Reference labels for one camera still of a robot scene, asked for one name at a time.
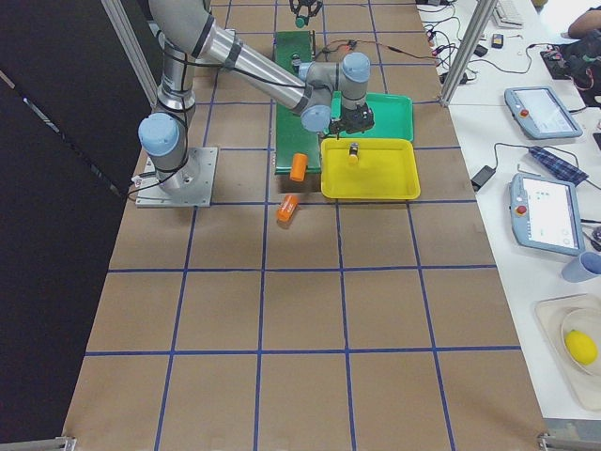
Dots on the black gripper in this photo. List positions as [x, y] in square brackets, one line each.
[302, 7]
[353, 133]

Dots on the yellow mushroom push button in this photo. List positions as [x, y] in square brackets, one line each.
[353, 153]

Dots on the orange 4680 cylinder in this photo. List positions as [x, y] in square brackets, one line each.
[287, 208]

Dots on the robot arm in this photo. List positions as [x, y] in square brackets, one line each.
[328, 97]

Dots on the green plastic tray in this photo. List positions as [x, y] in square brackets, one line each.
[393, 115]

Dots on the yellow plastic tray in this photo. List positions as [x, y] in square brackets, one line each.
[386, 169]

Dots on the green conveyor belt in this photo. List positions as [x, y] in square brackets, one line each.
[290, 136]

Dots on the black power adapter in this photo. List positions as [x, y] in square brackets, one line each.
[482, 177]

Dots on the black phone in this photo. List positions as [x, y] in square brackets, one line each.
[497, 41]

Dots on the white keyboard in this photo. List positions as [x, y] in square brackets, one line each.
[505, 15]

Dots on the upper teach pendant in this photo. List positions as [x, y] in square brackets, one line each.
[540, 113]

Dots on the teach pendant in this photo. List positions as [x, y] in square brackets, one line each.
[540, 113]
[544, 214]

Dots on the lower teach pendant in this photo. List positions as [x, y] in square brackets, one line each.
[544, 214]

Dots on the blue plaid cloth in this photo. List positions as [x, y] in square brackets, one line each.
[557, 167]

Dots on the light blue cup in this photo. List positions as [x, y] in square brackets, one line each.
[582, 268]

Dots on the beige tray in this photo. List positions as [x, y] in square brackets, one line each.
[550, 314]

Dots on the white plate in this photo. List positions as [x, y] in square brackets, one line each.
[586, 320]

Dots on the yellow lemon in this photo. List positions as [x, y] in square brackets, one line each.
[581, 347]

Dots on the aluminium frame post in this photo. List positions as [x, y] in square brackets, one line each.
[475, 28]

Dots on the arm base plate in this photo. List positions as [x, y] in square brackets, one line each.
[197, 181]

